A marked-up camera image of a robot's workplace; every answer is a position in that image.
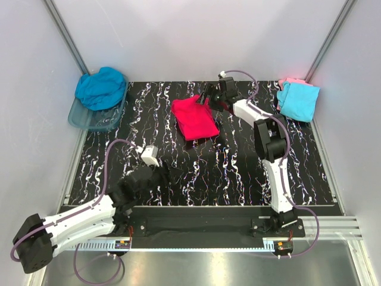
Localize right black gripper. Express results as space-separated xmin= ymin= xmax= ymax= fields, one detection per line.
xmin=195 ymin=83 xmax=226 ymax=113

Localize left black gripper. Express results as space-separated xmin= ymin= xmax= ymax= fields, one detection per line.
xmin=136 ymin=159 xmax=183 ymax=200

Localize red t shirt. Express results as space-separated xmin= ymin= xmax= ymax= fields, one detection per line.
xmin=171 ymin=95 xmax=220 ymax=141

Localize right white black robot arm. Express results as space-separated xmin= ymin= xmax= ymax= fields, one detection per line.
xmin=196 ymin=77 xmax=298 ymax=237

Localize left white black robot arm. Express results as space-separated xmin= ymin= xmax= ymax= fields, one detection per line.
xmin=11 ymin=163 xmax=174 ymax=274

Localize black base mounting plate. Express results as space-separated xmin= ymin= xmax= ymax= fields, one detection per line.
xmin=113 ymin=206 xmax=305 ymax=251

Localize folded pink t shirt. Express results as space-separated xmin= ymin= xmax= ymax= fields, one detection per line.
xmin=276 ymin=77 xmax=307 ymax=110

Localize folded light blue t shirt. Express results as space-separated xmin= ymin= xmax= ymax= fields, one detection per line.
xmin=277 ymin=81 xmax=320 ymax=123

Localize blue crumpled t shirt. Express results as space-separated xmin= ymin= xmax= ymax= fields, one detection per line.
xmin=74 ymin=67 xmax=127 ymax=111

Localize clear teal plastic bin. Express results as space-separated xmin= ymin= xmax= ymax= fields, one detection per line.
xmin=68 ymin=75 xmax=129 ymax=132

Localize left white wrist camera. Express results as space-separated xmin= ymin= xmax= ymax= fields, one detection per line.
xmin=136 ymin=145 xmax=160 ymax=167

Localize white slotted cable duct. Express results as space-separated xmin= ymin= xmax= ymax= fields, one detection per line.
xmin=68 ymin=240 xmax=131 ymax=252

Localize left aluminium corner post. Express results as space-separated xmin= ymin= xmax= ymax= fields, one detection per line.
xmin=42 ymin=0 xmax=90 ymax=74

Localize aluminium corner post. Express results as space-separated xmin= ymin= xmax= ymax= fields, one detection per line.
xmin=304 ymin=0 xmax=357 ymax=83
xmin=42 ymin=0 xmax=90 ymax=74

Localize right aluminium corner post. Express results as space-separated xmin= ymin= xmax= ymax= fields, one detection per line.
xmin=304 ymin=0 xmax=357 ymax=83

